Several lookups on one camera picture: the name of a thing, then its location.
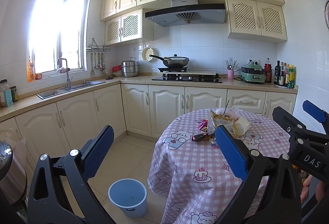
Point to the window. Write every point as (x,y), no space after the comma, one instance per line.
(56,35)

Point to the chrome sink faucet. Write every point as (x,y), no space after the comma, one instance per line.
(65,70)

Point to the steel kettle appliance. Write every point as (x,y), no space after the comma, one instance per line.
(13,181)

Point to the teal box on counter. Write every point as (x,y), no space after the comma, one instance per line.
(8,98)

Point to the gas stove top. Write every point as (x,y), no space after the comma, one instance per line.
(186,75)

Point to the pink utensil holder cup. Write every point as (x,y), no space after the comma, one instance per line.
(230,74)

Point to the green electric cooker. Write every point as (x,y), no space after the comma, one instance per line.
(252,73)

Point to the white paper cup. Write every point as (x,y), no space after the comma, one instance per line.
(242,126)

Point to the lower cream cabinets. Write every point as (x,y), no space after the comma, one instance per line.
(64,121)

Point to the hanging utensil rack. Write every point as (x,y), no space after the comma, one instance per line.
(97,57)

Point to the blue plastic trash bin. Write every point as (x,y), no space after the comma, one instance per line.
(129,195)

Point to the round cream strainer plate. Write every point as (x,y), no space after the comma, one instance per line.
(147,54)

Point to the red cap sauce bottle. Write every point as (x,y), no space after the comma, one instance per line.
(268,71)

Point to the red bowl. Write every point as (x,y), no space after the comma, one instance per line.
(117,71)

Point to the black wok with lid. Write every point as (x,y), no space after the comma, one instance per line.
(173,62)

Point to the magenta foil wrapper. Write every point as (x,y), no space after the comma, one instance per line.
(203,125)

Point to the range hood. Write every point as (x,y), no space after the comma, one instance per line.
(188,12)

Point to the pink checkered tablecloth table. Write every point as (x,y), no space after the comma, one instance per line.
(195,177)

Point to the dark snack wrapper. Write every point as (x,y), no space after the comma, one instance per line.
(201,137)

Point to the green yellow oil bottle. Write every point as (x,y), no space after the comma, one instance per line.
(290,83)

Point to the dark soy sauce bottle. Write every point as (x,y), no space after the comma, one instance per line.
(277,73)

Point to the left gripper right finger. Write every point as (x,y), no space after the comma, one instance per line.
(280,202)

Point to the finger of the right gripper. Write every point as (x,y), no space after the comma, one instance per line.
(318,114)
(308,150)

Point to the clear plastic bag red print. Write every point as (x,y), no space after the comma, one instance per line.
(233,113)

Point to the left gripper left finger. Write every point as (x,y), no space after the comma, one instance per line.
(48,202)

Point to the yellow snack bag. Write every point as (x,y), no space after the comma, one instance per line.
(215,120)

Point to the orange bottle on sill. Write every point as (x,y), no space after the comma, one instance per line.
(30,71)

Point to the stainless steel steamer pot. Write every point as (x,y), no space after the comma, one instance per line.
(130,68)

